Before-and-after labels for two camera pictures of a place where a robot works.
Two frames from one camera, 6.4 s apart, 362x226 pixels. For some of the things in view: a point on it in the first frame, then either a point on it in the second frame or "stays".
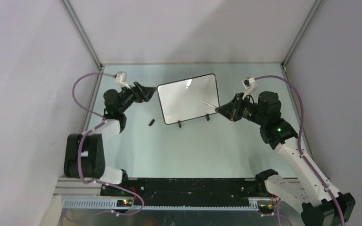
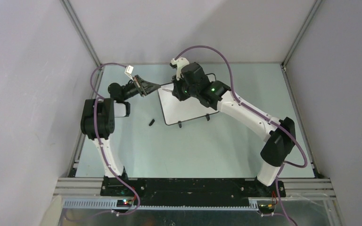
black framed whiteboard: (179, 100) stays
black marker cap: (152, 122) stays
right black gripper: (231, 110) -> (177, 92)
